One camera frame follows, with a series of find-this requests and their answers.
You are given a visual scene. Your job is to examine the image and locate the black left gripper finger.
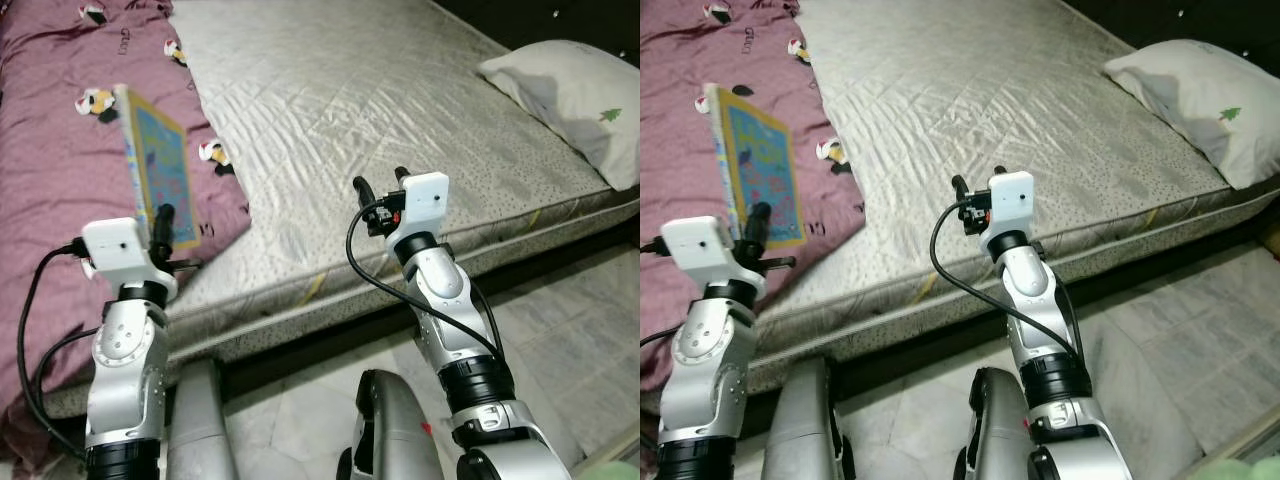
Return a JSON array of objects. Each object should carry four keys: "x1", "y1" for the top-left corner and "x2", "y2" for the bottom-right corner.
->
[
  {"x1": 150, "y1": 204, "x2": 177, "y2": 257},
  {"x1": 745, "y1": 202, "x2": 773, "y2": 257}
]

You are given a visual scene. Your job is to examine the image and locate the blue yellow children's book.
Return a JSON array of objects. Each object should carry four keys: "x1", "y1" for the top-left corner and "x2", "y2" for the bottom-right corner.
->
[
  {"x1": 111, "y1": 84, "x2": 202, "y2": 252},
  {"x1": 702, "y1": 82, "x2": 807, "y2": 250}
]

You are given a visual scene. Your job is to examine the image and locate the white pillow with green print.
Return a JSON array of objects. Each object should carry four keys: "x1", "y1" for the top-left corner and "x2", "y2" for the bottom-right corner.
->
[
  {"x1": 476, "y1": 39, "x2": 641, "y2": 192},
  {"x1": 1102, "y1": 39, "x2": 1280, "y2": 192}
]

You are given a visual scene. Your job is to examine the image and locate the white quilted mattress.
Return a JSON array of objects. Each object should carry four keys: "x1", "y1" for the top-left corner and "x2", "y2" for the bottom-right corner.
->
[
  {"x1": 740, "y1": 0, "x2": 1280, "y2": 397},
  {"x1": 45, "y1": 0, "x2": 641, "y2": 421}
]

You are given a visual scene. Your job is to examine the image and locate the purple blanket with penguin prints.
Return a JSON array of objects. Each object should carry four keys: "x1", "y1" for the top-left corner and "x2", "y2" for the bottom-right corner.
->
[
  {"x1": 640, "y1": 0, "x2": 867, "y2": 397},
  {"x1": 0, "y1": 0, "x2": 252, "y2": 473}
]

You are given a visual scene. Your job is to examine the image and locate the dark bed base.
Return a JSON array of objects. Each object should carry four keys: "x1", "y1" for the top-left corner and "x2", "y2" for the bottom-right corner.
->
[
  {"x1": 820, "y1": 205, "x2": 1280, "y2": 393},
  {"x1": 200, "y1": 205, "x2": 641, "y2": 401}
]

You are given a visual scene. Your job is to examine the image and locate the grey robot left leg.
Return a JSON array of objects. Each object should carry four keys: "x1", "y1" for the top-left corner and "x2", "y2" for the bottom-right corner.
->
[
  {"x1": 774, "y1": 357, "x2": 852, "y2": 480},
  {"x1": 164, "y1": 357, "x2": 239, "y2": 480}
]

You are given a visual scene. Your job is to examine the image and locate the grey robot leg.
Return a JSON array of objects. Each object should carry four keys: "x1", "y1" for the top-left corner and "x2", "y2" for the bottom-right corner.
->
[
  {"x1": 954, "y1": 367, "x2": 1042, "y2": 480},
  {"x1": 164, "y1": 357, "x2": 239, "y2": 480},
  {"x1": 334, "y1": 369, "x2": 447, "y2": 480},
  {"x1": 774, "y1": 357, "x2": 852, "y2": 480}
]

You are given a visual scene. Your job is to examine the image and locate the grey robot right leg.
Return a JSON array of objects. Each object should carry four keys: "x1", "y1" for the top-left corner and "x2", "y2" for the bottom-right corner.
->
[
  {"x1": 334, "y1": 369, "x2": 447, "y2": 480},
  {"x1": 954, "y1": 367, "x2": 1042, "y2": 480}
]

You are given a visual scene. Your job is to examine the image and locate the dark tufted headboard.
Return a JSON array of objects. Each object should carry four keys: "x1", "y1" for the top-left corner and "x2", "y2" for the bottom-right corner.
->
[
  {"x1": 434, "y1": 0, "x2": 641, "y2": 67},
  {"x1": 1059, "y1": 0, "x2": 1280, "y2": 67}
]

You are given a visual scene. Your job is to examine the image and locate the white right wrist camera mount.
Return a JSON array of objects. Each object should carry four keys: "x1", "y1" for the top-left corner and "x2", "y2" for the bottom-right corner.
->
[
  {"x1": 984, "y1": 171, "x2": 1035, "y2": 242},
  {"x1": 397, "y1": 172, "x2": 449, "y2": 242}
]

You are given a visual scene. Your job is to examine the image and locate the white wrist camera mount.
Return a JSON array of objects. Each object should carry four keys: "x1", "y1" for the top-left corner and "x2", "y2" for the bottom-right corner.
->
[
  {"x1": 984, "y1": 171, "x2": 1035, "y2": 242},
  {"x1": 659, "y1": 214, "x2": 767, "y2": 300},
  {"x1": 79, "y1": 217, "x2": 180, "y2": 302},
  {"x1": 397, "y1": 172, "x2": 449, "y2": 242}
]

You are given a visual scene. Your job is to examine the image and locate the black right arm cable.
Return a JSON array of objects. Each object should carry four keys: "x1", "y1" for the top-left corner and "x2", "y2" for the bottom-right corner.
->
[
  {"x1": 929, "y1": 196, "x2": 1083, "y2": 356},
  {"x1": 345, "y1": 200, "x2": 503, "y2": 363}
]

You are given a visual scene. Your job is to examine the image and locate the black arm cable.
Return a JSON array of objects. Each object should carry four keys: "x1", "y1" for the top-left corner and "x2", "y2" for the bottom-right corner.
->
[
  {"x1": 929, "y1": 196, "x2": 1083, "y2": 356},
  {"x1": 345, "y1": 200, "x2": 503, "y2": 363},
  {"x1": 640, "y1": 235, "x2": 687, "y2": 351},
  {"x1": 15, "y1": 238, "x2": 101, "y2": 463}
]

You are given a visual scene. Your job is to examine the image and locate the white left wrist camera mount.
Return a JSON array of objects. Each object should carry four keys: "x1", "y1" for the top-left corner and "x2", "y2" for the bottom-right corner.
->
[
  {"x1": 79, "y1": 217, "x2": 180, "y2": 302},
  {"x1": 659, "y1": 214, "x2": 767, "y2": 300}
]

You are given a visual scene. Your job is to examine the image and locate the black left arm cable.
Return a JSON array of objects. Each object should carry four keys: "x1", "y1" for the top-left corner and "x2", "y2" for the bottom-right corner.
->
[
  {"x1": 15, "y1": 238, "x2": 101, "y2": 463},
  {"x1": 640, "y1": 235, "x2": 687, "y2": 351}
]

